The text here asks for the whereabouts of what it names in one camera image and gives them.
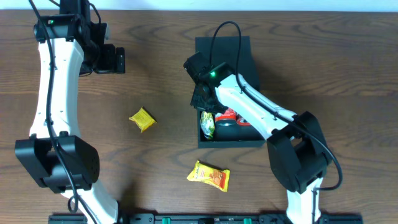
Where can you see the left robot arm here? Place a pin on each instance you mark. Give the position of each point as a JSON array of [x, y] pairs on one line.
[[54, 154]]

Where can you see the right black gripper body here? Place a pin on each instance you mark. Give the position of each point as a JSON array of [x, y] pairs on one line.
[[201, 98]]

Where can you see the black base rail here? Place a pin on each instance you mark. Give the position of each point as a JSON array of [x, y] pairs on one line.
[[268, 218]]

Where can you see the red Pringles can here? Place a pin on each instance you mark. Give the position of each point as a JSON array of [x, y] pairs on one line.
[[228, 118], [243, 120]]

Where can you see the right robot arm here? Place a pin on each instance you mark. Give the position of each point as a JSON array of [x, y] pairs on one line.
[[298, 153]]

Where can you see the dark green box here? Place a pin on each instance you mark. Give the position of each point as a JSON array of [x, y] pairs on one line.
[[236, 133]]

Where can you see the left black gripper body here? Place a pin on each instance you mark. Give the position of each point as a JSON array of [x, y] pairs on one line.
[[119, 60]]

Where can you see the green yellow snack bar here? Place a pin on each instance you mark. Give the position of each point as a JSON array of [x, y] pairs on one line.
[[207, 124]]

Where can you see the orange yellow snack bag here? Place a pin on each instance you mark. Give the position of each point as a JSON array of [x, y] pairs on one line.
[[209, 175]]

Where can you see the small yellow snack packet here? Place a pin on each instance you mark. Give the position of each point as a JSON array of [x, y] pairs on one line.
[[143, 119]]

